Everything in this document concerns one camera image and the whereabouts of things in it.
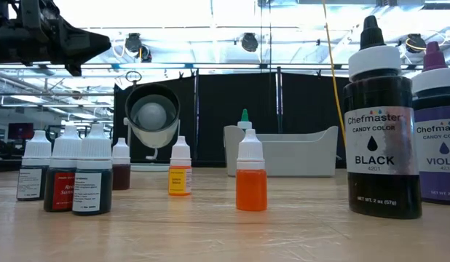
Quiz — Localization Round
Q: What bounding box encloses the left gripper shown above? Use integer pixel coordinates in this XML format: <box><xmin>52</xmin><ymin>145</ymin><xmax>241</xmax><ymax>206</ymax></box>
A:
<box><xmin>0</xmin><ymin>0</ymin><xmax>112</xmax><ymax>77</ymax></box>

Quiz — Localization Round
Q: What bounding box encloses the small yellow-label dropper bottle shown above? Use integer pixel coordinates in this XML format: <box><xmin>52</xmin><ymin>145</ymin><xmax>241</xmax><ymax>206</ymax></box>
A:
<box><xmin>167</xmin><ymin>135</ymin><xmax>193</xmax><ymax>197</ymax></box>

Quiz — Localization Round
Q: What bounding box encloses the green Chefmaster colour bottle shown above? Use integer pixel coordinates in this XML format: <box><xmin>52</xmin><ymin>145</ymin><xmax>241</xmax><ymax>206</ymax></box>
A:
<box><xmin>237</xmin><ymin>108</ymin><xmax>253</xmax><ymax>130</ymax></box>

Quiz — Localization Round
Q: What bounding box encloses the small orange dropper bottle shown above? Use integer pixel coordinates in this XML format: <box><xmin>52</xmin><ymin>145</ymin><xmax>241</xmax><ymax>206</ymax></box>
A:
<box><xmin>235</xmin><ymin>127</ymin><xmax>269</xmax><ymax>213</ymax></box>

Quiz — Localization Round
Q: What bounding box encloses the grey plastic bin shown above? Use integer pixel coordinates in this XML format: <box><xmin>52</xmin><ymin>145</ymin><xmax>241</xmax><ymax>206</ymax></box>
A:
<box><xmin>223</xmin><ymin>124</ymin><xmax>339</xmax><ymax>178</ymax></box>

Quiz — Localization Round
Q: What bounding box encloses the black Chefmaster colour bottle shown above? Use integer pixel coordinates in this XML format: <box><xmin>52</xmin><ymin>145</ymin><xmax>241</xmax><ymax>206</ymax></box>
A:
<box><xmin>343</xmin><ymin>15</ymin><xmax>423</xmax><ymax>221</ymax></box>

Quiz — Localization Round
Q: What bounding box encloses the violet Chefmaster colour bottle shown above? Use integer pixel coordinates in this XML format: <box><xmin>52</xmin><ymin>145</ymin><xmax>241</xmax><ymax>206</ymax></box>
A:
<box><xmin>410</xmin><ymin>40</ymin><xmax>450</xmax><ymax>207</ymax></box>

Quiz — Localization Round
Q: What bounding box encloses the dark monitor screen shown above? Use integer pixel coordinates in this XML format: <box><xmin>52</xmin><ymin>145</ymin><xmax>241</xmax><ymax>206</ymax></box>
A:
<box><xmin>7</xmin><ymin>122</ymin><xmax>35</xmax><ymax>141</ymax></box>

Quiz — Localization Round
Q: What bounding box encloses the small teal white-label dropper bottle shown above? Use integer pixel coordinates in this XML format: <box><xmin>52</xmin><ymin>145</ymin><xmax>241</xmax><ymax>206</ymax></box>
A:
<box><xmin>71</xmin><ymin>122</ymin><xmax>114</xmax><ymax>217</ymax></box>

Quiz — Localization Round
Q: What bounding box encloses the small dark white-label dropper bottle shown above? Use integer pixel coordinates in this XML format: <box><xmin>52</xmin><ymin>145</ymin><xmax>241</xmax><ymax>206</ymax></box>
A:
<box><xmin>16</xmin><ymin>130</ymin><xmax>52</xmax><ymax>202</ymax></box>

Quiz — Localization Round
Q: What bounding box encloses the small maroon dropper bottle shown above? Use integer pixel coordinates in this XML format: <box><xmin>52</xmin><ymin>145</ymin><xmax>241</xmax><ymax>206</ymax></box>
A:
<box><xmin>111</xmin><ymin>137</ymin><xmax>132</xmax><ymax>191</ymax></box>

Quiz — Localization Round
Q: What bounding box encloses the small red-label dropper bottle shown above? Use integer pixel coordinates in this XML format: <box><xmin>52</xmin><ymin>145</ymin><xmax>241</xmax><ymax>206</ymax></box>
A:
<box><xmin>43</xmin><ymin>123</ymin><xmax>83</xmax><ymax>213</ymax></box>

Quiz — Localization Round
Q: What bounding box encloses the black partition screen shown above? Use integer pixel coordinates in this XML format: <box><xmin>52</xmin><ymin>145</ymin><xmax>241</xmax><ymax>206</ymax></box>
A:
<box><xmin>113</xmin><ymin>68</ymin><xmax>352</xmax><ymax>169</ymax></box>

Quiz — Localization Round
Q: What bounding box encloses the black ceiling cable reel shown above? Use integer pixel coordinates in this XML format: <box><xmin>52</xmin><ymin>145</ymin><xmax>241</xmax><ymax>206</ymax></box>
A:
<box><xmin>125</xmin><ymin>32</ymin><xmax>153</xmax><ymax>63</ymax></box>
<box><xmin>405</xmin><ymin>33</ymin><xmax>428</xmax><ymax>55</ymax></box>
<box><xmin>240</xmin><ymin>31</ymin><xmax>259</xmax><ymax>53</ymax></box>

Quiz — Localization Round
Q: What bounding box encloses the black aluminium table frame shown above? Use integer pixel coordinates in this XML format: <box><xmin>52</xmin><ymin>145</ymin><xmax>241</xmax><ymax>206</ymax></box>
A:
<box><xmin>0</xmin><ymin>156</ymin><xmax>226</xmax><ymax>172</ymax></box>

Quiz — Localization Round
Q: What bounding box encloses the yellow cable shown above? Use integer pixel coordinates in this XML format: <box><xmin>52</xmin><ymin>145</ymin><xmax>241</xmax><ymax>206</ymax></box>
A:
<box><xmin>321</xmin><ymin>0</ymin><xmax>348</xmax><ymax>148</ymax></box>

